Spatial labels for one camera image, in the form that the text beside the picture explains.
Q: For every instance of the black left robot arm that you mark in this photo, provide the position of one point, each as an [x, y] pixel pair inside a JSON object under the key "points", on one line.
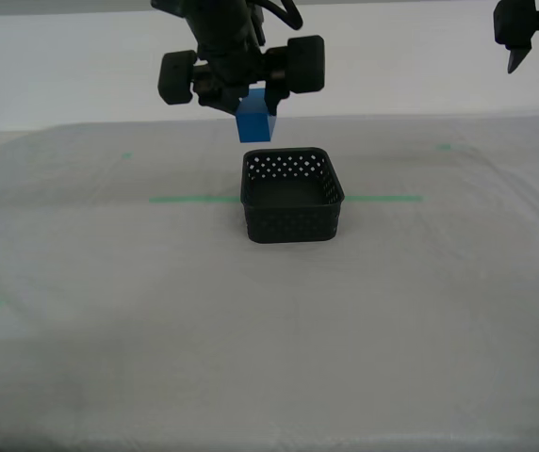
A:
{"points": [[203, 11]]}

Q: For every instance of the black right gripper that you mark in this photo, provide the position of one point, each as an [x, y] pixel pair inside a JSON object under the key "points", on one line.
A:
{"points": [[514, 23]]}

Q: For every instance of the white table cloth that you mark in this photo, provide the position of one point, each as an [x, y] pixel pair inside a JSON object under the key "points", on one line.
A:
{"points": [[269, 329]]}

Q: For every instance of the black perforated plastic basket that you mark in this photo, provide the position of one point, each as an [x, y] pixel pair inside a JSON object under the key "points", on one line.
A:
{"points": [[293, 226]]}

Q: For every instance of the blue rectangular block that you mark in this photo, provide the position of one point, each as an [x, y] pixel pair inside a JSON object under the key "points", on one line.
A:
{"points": [[253, 127]]}

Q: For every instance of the long green tape strip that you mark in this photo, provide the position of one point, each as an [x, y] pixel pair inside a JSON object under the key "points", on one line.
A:
{"points": [[382, 198]]}

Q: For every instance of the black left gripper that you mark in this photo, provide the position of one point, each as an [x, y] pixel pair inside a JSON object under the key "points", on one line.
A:
{"points": [[227, 56]]}

